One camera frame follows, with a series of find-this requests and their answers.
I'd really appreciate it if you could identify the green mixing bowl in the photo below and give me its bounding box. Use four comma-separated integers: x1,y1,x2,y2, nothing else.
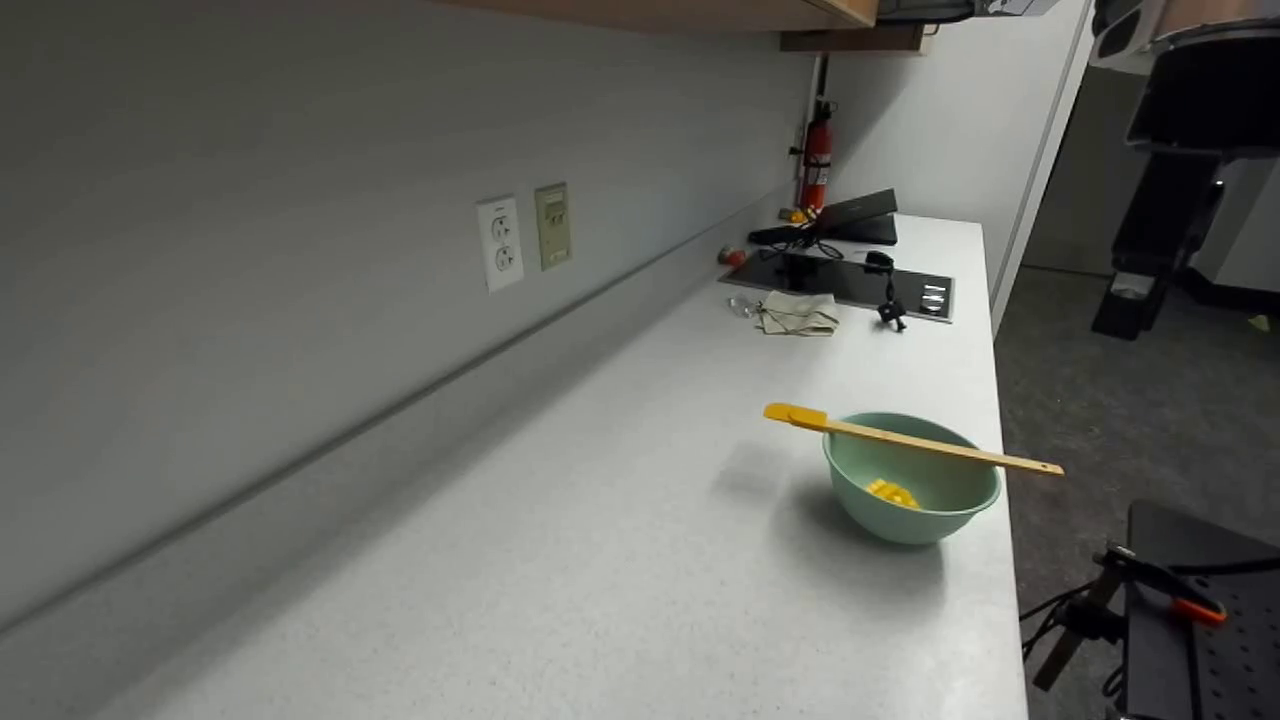
824,436,1002,549

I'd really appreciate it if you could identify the white wall power outlet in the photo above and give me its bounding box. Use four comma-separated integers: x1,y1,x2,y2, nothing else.
476,197,526,293

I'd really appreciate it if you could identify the orange-handled clamp tool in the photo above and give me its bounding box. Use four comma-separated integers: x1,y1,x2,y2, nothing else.
1101,545,1229,629

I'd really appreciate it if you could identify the yellow food in bowl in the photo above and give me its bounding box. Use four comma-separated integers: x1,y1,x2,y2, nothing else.
867,479,920,513

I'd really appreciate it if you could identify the small black object on counter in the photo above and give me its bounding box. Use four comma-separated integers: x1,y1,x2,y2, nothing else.
866,251,903,333

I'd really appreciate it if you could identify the beige folded cloth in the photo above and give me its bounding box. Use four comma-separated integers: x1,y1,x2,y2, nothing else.
729,293,842,335

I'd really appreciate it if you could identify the yellow wooden-handled spatula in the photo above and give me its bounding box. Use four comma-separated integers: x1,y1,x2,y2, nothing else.
763,405,1068,479

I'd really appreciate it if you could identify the black perforated robot base table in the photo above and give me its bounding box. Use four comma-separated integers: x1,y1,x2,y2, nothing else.
1125,502,1280,720

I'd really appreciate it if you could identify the red fire extinguisher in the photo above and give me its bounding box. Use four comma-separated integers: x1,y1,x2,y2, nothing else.
791,53,831,226

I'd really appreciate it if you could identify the beige wall switch plate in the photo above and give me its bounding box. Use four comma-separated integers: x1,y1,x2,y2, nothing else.
536,185,571,270

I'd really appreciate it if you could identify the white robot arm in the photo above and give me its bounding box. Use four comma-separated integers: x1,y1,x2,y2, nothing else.
1092,0,1280,342

